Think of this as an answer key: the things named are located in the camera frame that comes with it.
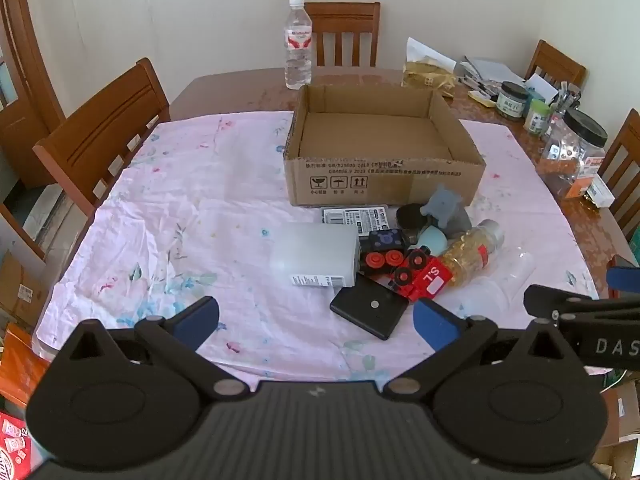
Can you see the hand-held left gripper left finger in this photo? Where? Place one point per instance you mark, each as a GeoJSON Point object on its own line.
{"type": "Point", "coordinates": [197, 317]}

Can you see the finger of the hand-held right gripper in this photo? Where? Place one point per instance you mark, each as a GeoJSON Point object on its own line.
{"type": "Point", "coordinates": [555, 302]}
{"type": "Point", "coordinates": [625, 277]}

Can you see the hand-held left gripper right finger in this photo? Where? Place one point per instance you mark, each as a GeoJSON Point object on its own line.
{"type": "Point", "coordinates": [437, 322]}

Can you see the red toy train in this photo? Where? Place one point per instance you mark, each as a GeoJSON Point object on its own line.
{"type": "Point", "coordinates": [425, 280]}

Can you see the clear plastic jar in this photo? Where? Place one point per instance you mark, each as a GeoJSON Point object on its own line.
{"type": "Point", "coordinates": [500, 280]}

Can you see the bottle with yellow contents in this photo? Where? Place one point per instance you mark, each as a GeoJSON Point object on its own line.
{"type": "Point", "coordinates": [470, 255]}

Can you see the grey hippo toy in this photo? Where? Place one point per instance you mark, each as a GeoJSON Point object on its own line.
{"type": "Point", "coordinates": [447, 210]}

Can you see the white translucent plastic box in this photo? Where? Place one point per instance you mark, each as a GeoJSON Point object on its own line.
{"type": "Point", "coordinates": [315, 250]}

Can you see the black flat case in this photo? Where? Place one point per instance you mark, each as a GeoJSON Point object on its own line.
{"type": "Point", "coordinates": [370, 307]}

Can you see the brown cardboard box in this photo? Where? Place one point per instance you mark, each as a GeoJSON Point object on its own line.
{"type": "Point", "coordinates": [622, 415]}

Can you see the teal egg toy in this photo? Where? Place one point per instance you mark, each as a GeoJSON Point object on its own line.
{"type": "Point", "coordinates": [431, 240]}

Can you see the black toy wagon red wheels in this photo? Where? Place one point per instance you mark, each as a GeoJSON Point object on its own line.
{"type": "Point", "coordinates": [382, 245]}

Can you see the black round object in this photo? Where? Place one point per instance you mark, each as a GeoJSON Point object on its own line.
{"type": "Point", "coordinates": [410, 215]}

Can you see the pink floral cloth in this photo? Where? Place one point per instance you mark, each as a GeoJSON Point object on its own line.
{"type": "Point", "coordinates": [200, 200]}

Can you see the wooden chair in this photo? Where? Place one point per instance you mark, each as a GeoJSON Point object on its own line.
{"type": "Point", "coordinates": [342, 30]}
{"type": "Point", "coordinates": [625, 155]}
{"type": "Point", "coordinates": [105, 125]}
{"type": "Point", "coordinates": [555, 62]}

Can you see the packaged card with barcode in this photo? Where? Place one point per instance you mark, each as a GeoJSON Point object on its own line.
{"type": "Point", "coordinates": [355, 217]}

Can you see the large clear jar black lid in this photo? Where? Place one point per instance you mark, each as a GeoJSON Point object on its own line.
{"type": "Point", "coordinates": [570, 155]}

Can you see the cardboard box white label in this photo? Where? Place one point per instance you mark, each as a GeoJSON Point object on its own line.
{"type": "Point", "coordinates": [20, 285]}

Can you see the small jar green lid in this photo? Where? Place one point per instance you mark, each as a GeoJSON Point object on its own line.
{"type": "Point", "coordinates": [536, 116]}

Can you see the clear pen holder jar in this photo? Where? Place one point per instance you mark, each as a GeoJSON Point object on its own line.
{"type": "Point", "coordinates": [567, 100]}

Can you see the teal small box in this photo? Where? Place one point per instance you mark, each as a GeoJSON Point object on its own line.
{"type": "Point", "coordinates": [535, 94]}

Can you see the dark jar black lid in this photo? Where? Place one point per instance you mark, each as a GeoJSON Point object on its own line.
{"type": "Point", "coordinates": [511, 102]}

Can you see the white envelope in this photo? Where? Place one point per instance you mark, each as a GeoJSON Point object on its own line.
{"type": "Point", "coordinates": [542, 87]}

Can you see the yellow flat pack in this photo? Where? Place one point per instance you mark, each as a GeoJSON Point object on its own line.
{"type": "Point", "coordinates": [482, 99]}

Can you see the red printed packet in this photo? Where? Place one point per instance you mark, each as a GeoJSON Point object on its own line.
{"type": "Point", "coordinates": [12, 445]}

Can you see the pile of pens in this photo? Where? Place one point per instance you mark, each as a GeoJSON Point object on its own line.
{"type": "Point", "coordinates": [482, 85]}

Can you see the stack of papers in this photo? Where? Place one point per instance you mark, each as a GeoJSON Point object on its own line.
{"type": "Point", "coordinates": [490, 67]}

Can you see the gold tissue pack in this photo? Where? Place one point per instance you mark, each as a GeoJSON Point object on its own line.
{"type": "Point", "coordinates": [427, 75]}

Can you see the clear water bottle red label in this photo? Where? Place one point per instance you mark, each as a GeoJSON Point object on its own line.
{"type": "Point", "coordinates": [298, 55]}

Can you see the wooden door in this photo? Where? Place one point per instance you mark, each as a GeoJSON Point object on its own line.
{"type": "Point", "coordinates": [20, 85]}

